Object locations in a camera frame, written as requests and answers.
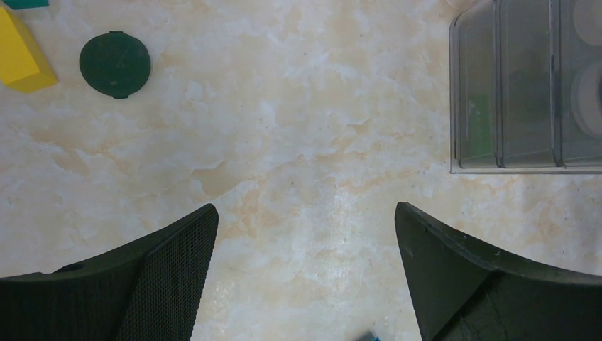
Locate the dark green round disc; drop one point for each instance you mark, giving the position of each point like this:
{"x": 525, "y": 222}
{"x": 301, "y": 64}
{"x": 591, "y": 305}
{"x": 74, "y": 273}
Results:
{"x": 115, "y": 64}

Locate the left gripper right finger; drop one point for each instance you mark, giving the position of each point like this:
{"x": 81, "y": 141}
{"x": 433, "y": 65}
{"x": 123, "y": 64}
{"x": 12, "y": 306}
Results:
{"x": 463, "y": 288}

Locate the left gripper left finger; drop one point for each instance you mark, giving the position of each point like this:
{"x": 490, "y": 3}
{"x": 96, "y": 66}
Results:
{"x": 147, "y": 289}

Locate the teal block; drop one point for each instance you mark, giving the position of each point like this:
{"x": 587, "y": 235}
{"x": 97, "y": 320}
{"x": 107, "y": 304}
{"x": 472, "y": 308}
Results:
{"x": 26, "y": 4}

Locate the yellow block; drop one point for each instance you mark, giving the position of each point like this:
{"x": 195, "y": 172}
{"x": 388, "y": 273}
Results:
{"x": 24, "y": 67}

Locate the clear acrylic makeup organizer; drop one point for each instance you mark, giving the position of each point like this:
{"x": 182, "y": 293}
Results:
{"x": 525, "y": 87}

